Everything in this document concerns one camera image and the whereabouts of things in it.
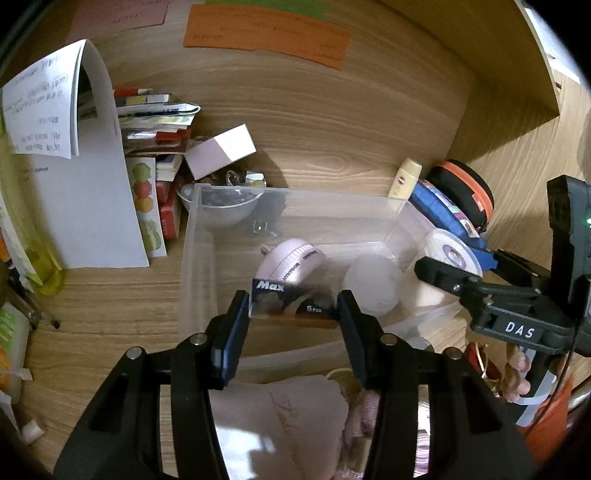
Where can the red cloth pouch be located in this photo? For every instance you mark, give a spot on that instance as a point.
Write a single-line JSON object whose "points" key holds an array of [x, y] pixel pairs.
{"points": [[480, 364]]}

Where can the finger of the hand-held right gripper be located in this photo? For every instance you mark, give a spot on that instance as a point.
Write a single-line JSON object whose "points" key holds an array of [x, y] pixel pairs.
{"points": [[443, 277], [517, 264]]}

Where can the wooden desktop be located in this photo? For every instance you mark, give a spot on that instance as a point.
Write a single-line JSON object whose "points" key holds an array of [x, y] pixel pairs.
{"points": [[115, 304]]}

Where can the cream lotion tube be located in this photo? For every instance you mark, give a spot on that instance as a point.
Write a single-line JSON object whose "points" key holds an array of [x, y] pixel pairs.
{"points": [[405, 180]]}

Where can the pink paper sheet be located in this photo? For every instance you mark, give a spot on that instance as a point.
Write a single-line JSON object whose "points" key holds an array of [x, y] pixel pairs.
{"points": [[120, 14]]}

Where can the person's right hand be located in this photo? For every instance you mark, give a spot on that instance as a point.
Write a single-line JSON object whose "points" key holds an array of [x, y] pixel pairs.
{"points": [[517, 374]]}

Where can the black orange round case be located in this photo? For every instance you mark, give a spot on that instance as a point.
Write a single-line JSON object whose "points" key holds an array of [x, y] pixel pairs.
{"points": [[466, 184]]}

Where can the red cardboard box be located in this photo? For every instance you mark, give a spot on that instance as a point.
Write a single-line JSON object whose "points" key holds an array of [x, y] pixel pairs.
{"points": [[168, 212]]}

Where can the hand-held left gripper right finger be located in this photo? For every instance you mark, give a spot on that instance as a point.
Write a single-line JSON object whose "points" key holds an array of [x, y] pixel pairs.
{"points": [[351, 339]]}

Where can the pink knitted cloth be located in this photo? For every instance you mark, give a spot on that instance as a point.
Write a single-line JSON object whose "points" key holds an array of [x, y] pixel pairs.
{"points": [[360, 420]]}

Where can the fruit print card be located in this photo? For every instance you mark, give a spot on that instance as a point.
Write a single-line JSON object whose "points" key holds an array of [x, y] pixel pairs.
{"points": [[145, 207]]}

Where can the white handwritten paper pad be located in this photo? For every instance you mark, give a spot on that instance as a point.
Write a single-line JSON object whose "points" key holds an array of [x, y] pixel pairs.
{"points": [[92, 184]]}

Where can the white translucent round object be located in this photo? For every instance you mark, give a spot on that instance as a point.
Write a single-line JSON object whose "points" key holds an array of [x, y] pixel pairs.
{"points": [[371, 286]]}

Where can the green paper sheet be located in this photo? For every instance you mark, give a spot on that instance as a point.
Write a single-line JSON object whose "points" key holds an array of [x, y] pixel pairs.
{"points": [[268, 7]]}

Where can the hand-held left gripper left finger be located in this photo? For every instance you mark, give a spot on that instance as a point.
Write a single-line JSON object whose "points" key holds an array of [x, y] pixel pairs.
{"points": [[233, 339]]}

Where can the pink round device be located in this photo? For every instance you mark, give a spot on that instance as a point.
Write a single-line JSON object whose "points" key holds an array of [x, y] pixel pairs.
{"points": [[286, 261]]}

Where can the orange paper sheet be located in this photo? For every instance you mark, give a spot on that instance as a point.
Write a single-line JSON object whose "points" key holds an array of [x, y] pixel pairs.
{"points": [[268, 34]]}

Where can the white tape roll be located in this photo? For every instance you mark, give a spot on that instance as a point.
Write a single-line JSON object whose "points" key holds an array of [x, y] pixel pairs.
{"points": [[450, 247]]}

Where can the small white cardboard box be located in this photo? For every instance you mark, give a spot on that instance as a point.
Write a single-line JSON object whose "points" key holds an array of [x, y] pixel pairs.
{"points": [[217, 152]]}

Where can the white green packet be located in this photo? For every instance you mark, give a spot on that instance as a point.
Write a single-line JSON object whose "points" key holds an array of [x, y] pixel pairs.
{"points": [[11, 350]]}

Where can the stack of booklets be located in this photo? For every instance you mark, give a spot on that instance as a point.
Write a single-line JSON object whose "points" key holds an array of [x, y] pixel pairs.
{"points": [[152, 120]]}

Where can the small black plastic packet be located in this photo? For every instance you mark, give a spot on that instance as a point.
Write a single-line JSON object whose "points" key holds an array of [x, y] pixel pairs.
{"points": [[288, 302]]}

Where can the clear plastic storage box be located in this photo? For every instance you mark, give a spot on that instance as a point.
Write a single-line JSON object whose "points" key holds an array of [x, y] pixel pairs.
{"points": [[203, 286]]}

